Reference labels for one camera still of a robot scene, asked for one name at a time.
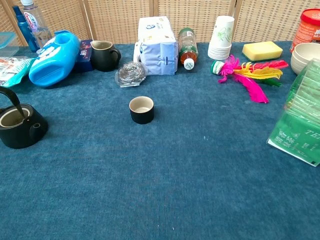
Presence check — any small black ceramic cup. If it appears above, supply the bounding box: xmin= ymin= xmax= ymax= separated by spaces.
xmin=128 ymin=96 xmax=155 ymax=125

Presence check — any blue carpet table cover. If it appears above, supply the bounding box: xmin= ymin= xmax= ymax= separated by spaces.
xmin=0 ymin=41 xmax=320 ymax=240

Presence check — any steel wool scourer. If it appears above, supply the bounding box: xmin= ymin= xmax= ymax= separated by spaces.
xmin=114 ymin=61 xmax=149 ymax=89

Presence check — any white tissue paper pack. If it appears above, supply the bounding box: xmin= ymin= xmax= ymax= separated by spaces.
xmin=133 ymin=16 xmax=179 ymax=76

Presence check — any brown tea drink bottle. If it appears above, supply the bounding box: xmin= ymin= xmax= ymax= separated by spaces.
xmin=177 ymin=27 xmax=199 ymax=71

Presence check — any black ceramic pitcher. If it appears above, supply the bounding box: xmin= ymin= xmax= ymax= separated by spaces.
xmin=89 ymin=40 xmax=122 ymax=73

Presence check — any dark blue box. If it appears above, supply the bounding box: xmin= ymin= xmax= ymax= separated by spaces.
xmin=72 ymin=39 xmax=94 ymax=74

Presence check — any colourful feather shuttlecock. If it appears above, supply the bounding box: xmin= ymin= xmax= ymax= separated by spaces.
xmin=210 ymin=54 xmax=289 ymax=104

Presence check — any wicker folding screen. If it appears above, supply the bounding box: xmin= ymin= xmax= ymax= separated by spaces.
xmin=0 ymin=0 xmax=320 ymax=47

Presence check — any stack of paper cups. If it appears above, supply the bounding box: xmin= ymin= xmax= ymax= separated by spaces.
xmin=207 ymin=15 xmax=236 ymax=61

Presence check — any blue detergent bottle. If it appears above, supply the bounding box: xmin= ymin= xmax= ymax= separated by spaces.
xmin=28 ymin=30 xmax=81 ymax=88

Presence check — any yellow green sponge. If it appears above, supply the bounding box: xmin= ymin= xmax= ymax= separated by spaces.
xmin=241 ymin=40 xmax=284 ymax=63

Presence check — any green tea bag pack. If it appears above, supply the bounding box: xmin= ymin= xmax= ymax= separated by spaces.
xmin=266 ymin=57 xmax=320 ymax=168

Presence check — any stack of beige bowls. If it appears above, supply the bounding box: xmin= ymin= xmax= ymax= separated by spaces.
xmin=290 ymin=42 xmax=320 ymax=76

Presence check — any clear plastic water bottle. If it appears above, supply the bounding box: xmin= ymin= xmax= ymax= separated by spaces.
xmin=19 ymin=0 xmax=53 ymax=50

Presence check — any teal snack bag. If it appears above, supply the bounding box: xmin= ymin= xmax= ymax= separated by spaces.
xmin=0 ymin=55 xmax=37 ymax=88

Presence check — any blue spray bottle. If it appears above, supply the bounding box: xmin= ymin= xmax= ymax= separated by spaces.
xmin=11 ymin=5 xmax=41 ymax=53

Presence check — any clear plastic container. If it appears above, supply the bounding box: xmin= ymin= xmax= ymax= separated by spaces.
xmin=0 ymin=31 xmax=20 ymax=58

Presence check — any orange red-lidded canister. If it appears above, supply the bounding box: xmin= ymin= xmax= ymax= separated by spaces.
xmin=290 ymin=8 xmax=320 ymax=54

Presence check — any black teapot with handle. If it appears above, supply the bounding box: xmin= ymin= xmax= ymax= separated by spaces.
xmin=0 ymin=86 xmax=49 ymax=150

